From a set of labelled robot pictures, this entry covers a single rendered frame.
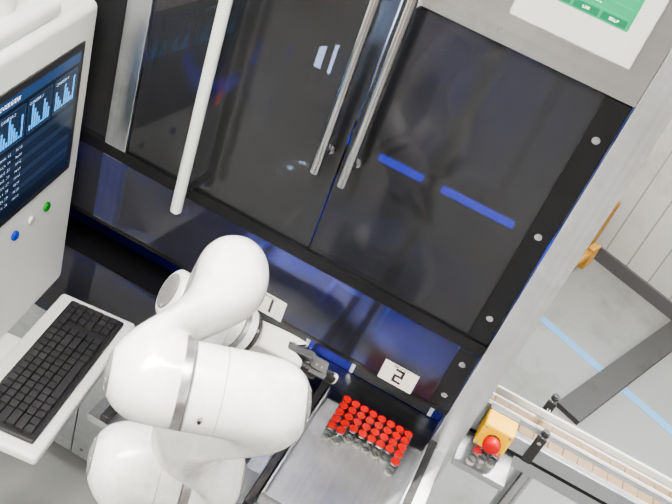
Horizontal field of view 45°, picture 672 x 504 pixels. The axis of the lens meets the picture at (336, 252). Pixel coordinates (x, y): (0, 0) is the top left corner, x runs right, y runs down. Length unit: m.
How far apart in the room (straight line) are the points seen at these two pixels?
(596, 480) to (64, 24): 1.51
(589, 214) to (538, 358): 2.33
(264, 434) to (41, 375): 1.06
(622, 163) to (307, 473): 0.89
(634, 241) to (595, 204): 3.08
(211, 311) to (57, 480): 1.87
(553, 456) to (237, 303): 1.24
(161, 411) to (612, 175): 0.92
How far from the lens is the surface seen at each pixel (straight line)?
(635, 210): 4.56
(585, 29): 1.41
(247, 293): 0.94
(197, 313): 0.91
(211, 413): 0.88
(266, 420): 0.89
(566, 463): 2.04
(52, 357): 1.94
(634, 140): 1.47
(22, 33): 1.54
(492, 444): 1.85
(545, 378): 3.75
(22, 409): 1.84
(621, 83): 1.44
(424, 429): 1.98
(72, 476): 2.75
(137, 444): 1.24
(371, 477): 1.83
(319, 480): 1.79
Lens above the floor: 2.28
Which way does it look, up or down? 37 degrees down
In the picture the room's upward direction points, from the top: 22 degrees clockwise
